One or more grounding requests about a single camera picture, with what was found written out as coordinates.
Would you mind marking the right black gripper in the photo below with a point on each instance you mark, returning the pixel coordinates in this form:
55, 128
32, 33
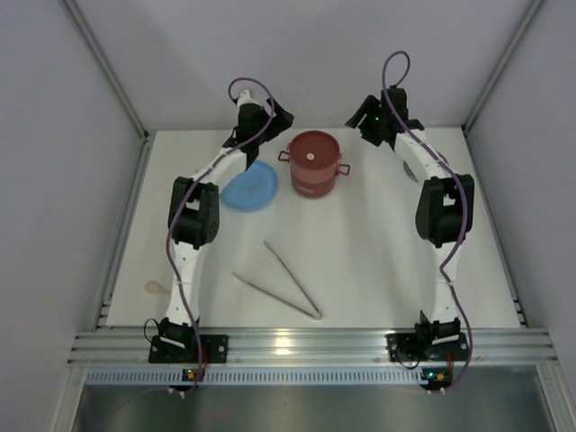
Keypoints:
373, 132

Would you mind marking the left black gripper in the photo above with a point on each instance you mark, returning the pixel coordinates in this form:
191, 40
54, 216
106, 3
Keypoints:
251, 147

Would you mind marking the dark red lid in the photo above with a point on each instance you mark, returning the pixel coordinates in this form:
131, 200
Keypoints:
314, 150

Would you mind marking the pink lunch container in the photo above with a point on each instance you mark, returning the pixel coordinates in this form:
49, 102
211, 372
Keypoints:
314, 176

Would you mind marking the dark red lunch container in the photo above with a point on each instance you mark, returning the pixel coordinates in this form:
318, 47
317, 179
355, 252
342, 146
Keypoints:
312, 190

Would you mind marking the metal tongs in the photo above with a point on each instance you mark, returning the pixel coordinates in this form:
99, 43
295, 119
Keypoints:
278, 282

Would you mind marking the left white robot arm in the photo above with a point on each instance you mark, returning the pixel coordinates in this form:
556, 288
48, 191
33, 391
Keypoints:
194, 221

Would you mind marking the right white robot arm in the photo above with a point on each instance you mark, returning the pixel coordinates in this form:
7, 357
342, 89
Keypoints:
444, 216

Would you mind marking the grey top lid with clasps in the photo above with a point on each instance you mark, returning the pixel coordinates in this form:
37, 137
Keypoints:
413, 168

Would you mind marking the blue plate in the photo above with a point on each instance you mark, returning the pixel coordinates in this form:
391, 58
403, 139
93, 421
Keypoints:
251, 190

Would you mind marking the wooden spoon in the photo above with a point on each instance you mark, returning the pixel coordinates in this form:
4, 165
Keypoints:
154, 287

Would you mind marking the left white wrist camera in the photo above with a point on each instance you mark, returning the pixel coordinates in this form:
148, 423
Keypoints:
246, 97

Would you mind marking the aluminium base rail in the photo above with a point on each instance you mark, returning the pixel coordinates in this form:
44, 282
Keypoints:
300, 356

